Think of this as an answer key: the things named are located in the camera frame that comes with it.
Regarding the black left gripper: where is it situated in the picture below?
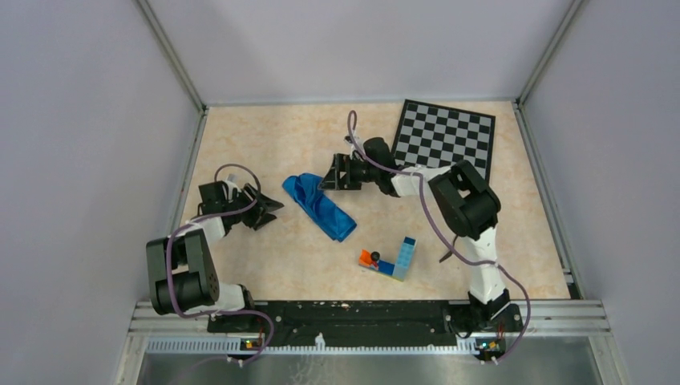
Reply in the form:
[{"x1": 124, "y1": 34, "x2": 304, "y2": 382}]
[{"x1": 223, "y1": 182, "x2": 283, "y2": 230}]

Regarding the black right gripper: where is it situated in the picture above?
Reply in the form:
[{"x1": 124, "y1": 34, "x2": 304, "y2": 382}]
[{"x1": 318, "y1": 153, "x2": 380, "y2": 191}]

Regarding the blue cloth napkin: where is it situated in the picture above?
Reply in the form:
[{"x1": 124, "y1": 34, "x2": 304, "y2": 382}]
[{"x1": 282, "y1": 172, "x2": 357, "y2": 242}]

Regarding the colourful toy brick assembly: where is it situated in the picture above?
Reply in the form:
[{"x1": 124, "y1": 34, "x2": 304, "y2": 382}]
[{"x1": 358, "y1": 237, "x2": 416, "y2": 282}]

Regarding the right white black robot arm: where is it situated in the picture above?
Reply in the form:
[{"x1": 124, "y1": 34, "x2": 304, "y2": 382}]
[{"x1": 318, "y1": 137, "x2": 510, "y2": 330}]

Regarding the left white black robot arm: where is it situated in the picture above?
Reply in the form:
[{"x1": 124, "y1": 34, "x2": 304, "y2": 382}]
[{"x1": 146, "y1": 180, "x2": 284, "y2": 332}]

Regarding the black white checkerboard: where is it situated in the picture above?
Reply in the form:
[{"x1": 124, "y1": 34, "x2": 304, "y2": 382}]
[{"x1": 391, "y1": 99, "x2": 496, "y2": 181}]

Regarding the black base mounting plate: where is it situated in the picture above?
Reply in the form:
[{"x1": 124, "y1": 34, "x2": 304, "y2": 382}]
[{"x1": 207, "y1": 300, "x2": 523, "y2": 347}]

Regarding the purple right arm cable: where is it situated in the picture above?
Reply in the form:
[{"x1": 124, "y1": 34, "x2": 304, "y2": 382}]
[{"x1": 347, "y1": 110, "x2": 532, "y2": 367}]

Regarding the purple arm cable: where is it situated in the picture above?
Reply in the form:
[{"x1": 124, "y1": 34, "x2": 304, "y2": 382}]
[
  {"x1": 164, "y1": 163, "x2": 276, "y2": 367},
  {"x1": 347, "y1": 110, "x2": 532, "y2": 367}
]

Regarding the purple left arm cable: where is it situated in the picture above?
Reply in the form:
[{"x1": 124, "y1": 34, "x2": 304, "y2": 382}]
[{"x1": 164, "y1": 163, "x2": 276, "y2": 367}]

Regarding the aluminium frame rail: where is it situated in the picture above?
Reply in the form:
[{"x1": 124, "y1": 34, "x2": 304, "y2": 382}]
[{"x1": 115, "y1": 299, "x2": 630, "y2": 384}]

